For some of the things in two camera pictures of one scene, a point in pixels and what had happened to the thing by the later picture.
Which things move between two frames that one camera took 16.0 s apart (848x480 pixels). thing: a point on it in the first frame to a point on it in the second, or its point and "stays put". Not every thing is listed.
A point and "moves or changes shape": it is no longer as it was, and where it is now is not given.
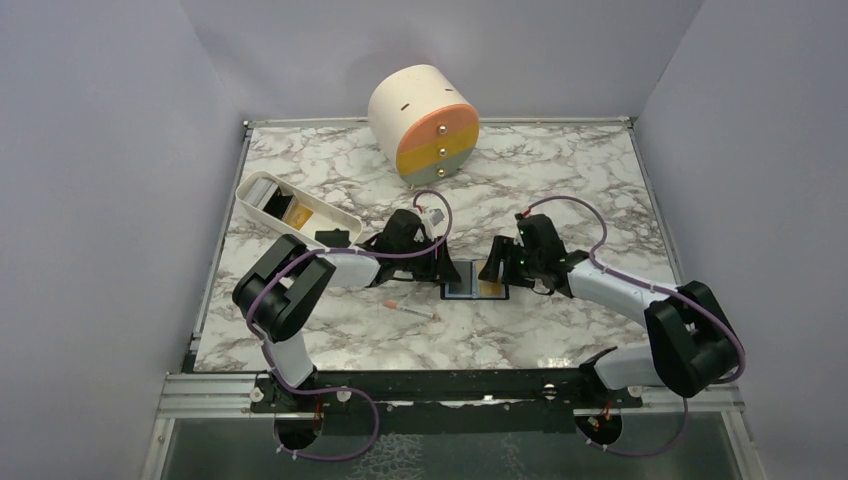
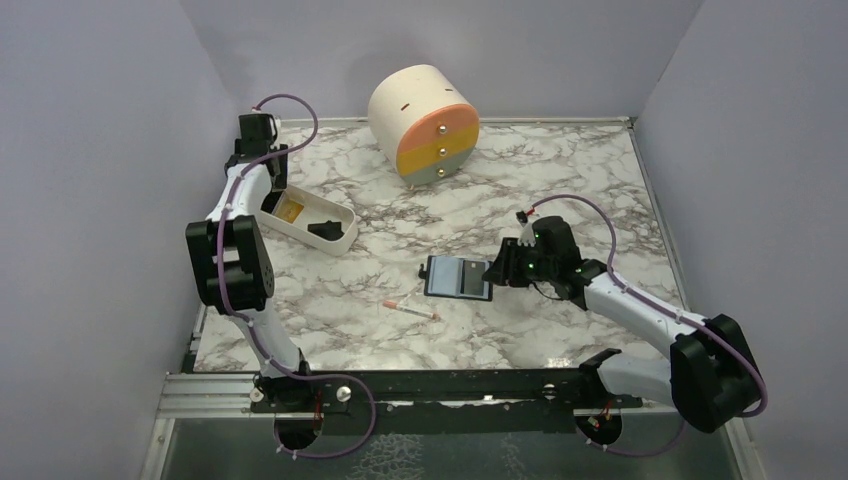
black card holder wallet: (471, 286) moves or changes shape
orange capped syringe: (394, 305) stays put
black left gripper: (439, 265) to (280, 178)
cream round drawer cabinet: (421, 123) stays put
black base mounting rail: (442, 404) stays put
